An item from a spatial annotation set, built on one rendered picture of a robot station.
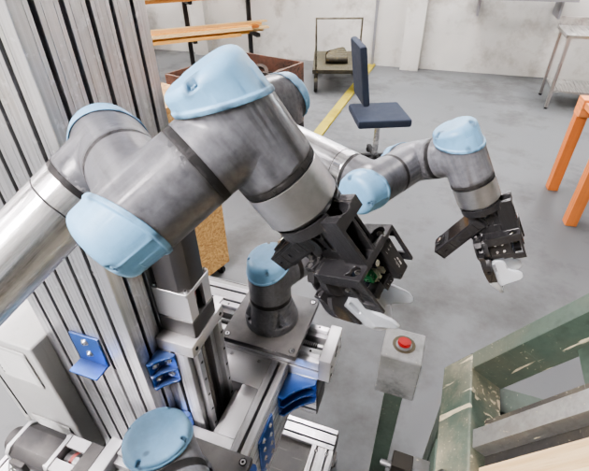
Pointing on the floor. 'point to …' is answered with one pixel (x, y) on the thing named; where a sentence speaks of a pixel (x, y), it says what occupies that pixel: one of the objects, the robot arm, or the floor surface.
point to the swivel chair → (365, 119)
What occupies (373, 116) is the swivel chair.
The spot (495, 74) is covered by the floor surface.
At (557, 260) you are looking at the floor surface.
